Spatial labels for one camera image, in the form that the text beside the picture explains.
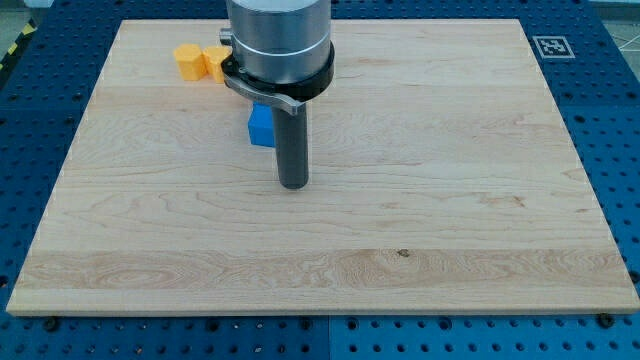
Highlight blue block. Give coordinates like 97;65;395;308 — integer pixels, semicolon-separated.
248;102;275;148

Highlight yellow block behind arm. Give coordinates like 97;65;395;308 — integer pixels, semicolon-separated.
202;46;232;83

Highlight black bolt front left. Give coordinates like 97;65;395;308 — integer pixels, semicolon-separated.
42;317;60;332

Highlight yellow hexagonal block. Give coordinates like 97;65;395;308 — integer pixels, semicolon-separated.
173;44;208;81

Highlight light wooden board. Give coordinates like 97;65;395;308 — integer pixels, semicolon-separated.
7;19;639;317

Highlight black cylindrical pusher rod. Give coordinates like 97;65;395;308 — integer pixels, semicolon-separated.
271;106;309;190

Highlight white fiducial marker tag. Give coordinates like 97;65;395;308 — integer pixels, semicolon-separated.
533;35;575;59

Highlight black bolt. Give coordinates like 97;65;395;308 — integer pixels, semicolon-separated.
596;313;615;329
42;317;60;332

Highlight black bolt front right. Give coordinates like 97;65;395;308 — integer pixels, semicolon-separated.
596;313;615;329

